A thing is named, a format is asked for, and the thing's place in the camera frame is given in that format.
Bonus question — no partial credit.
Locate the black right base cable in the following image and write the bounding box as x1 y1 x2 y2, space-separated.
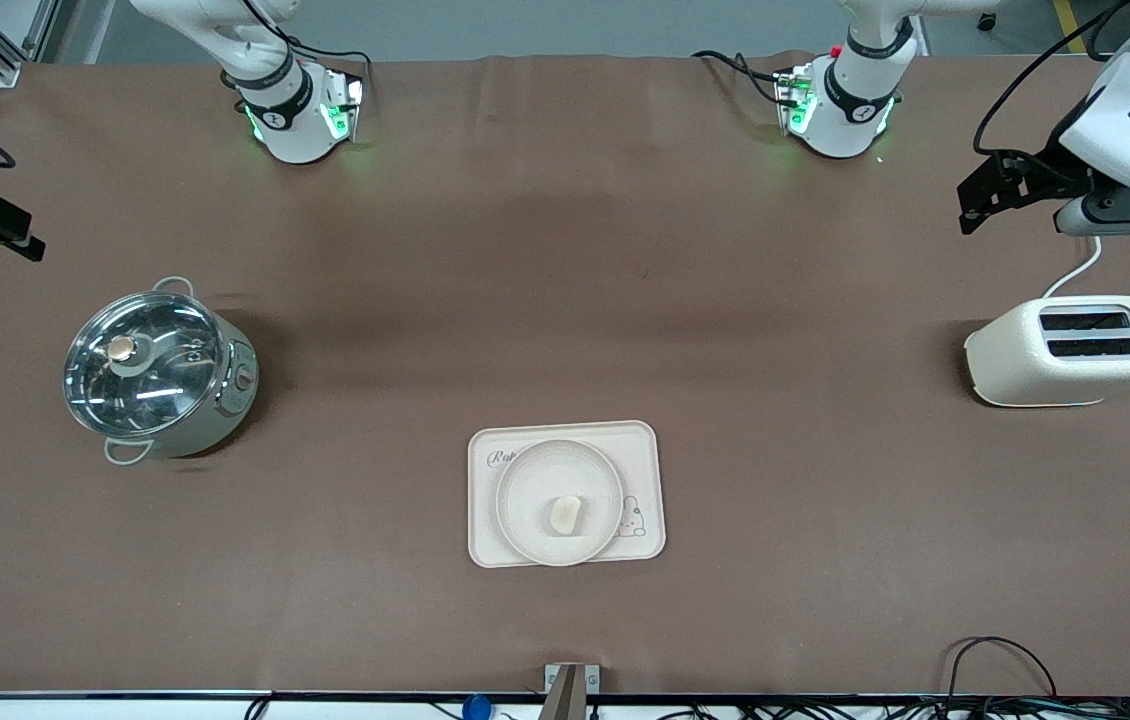
245 0 374 101

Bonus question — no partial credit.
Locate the cream rabbit print tray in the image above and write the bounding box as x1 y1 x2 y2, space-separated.
467 420 667 569

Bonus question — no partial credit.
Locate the glass pot lid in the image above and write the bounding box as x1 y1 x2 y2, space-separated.
63 290 226 437

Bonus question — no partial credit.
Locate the black base cable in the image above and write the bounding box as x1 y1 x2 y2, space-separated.
245 0 374 101
693 50 790 107

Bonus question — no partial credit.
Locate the black cable bundle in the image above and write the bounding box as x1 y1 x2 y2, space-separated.
625 636 1130 720

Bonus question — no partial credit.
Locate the grey metal bracket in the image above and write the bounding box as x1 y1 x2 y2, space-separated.
544 663 601 720

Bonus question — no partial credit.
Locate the brown table cloth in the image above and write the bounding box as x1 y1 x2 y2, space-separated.
0 50 1130 697

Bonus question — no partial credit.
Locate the white toaster cord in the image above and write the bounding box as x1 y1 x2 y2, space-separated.
1041 235 1105 301

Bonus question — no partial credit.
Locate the round cream plate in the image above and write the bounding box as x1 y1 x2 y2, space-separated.
495 438 625 567

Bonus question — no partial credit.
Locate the cream two-slot toaster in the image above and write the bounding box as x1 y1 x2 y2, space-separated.
964 295 1130 408

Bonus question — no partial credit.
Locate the black left base cable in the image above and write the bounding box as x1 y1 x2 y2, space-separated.
693 50 790 107

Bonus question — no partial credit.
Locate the pale green electric pot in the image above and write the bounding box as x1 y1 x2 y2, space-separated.
63 277 261 466

